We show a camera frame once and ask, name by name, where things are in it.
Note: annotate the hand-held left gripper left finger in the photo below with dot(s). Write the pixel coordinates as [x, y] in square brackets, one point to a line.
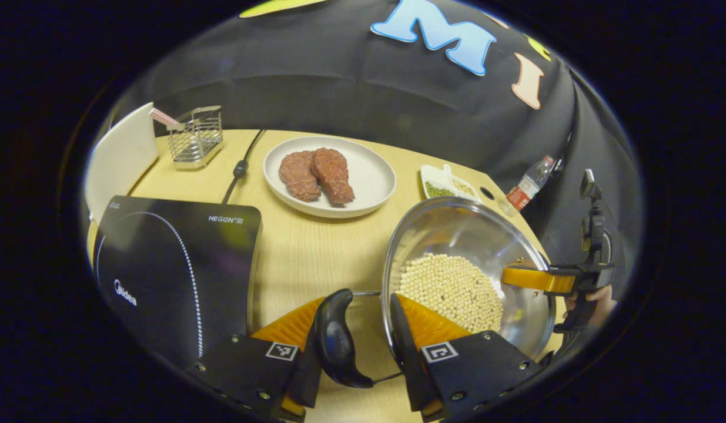
[307, 382]

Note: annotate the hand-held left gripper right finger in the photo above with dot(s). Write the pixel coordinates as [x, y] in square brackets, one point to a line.
[404, 346]

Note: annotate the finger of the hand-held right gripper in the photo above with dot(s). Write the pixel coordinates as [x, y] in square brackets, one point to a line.
[536, 279]

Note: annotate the steel pot with beans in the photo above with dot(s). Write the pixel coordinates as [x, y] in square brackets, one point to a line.
[457, 235]

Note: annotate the black induction cooktop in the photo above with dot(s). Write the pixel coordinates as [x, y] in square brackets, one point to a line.
[163, 270]

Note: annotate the clear plastic bottle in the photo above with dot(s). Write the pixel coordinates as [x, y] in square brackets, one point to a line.
[530, 185]

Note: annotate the white divided bean dish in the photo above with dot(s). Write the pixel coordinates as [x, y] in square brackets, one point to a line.
[436, 182]

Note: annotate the white round plate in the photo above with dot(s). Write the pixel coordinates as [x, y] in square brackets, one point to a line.
[368, 170]

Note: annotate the brown steak piece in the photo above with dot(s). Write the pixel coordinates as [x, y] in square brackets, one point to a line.
[333, 173]
[298, 176]

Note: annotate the white toaster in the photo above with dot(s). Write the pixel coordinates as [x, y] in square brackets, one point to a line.
[121, 158]

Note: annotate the pink striped straw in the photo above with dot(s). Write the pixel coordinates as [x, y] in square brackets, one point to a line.
[163, 117]

